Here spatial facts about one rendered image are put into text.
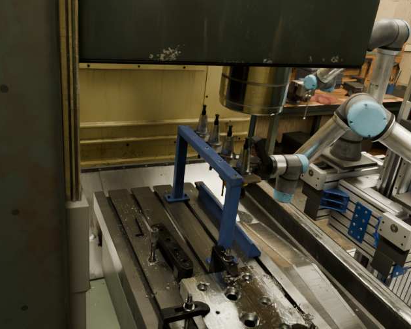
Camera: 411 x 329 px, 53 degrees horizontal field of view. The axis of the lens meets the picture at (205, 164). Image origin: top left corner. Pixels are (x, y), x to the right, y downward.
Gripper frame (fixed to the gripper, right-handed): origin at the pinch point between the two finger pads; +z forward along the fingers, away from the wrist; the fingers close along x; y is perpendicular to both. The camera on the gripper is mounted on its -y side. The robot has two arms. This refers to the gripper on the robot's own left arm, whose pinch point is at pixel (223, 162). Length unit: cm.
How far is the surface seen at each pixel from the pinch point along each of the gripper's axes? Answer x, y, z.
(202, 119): 20.9, -8.1, 0.1
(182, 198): 25.6, 28.8, 1.0
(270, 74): -39, -40, 15
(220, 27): -43, -48, 31
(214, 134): 9.5, -6.5, 0.0
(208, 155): -0.1, -2.8, 6.3
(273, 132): 158, 52, -136
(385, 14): 240, -52, -305
